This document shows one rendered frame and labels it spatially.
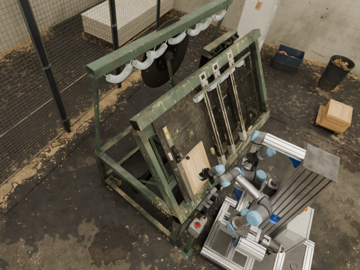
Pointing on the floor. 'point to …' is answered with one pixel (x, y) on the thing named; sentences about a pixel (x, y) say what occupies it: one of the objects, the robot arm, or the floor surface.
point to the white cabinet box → (257, 17)
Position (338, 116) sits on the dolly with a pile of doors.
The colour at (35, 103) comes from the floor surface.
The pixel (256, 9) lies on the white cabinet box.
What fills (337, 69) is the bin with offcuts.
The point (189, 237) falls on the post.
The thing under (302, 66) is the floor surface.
